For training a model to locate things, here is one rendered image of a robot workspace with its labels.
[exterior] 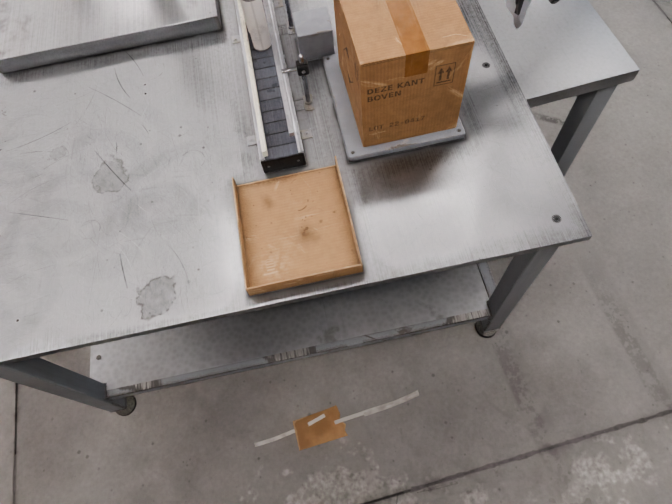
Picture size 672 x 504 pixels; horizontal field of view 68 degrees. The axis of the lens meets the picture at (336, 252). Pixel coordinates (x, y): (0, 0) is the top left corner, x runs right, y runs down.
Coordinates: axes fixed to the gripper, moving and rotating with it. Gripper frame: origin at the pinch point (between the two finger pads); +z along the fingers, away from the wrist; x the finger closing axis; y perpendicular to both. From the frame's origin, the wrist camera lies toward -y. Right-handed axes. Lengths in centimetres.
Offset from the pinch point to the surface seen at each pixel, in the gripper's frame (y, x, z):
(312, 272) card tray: -25, 80, -24
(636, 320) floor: -67, 27, 99
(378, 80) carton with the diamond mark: -5, 41, -31
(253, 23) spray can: 39, 55, -29
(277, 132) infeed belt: 11, 68, -24
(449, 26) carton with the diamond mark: -4.9, 23.7, -27.6
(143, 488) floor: -25, 189, 14
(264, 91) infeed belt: 25, 64, -23
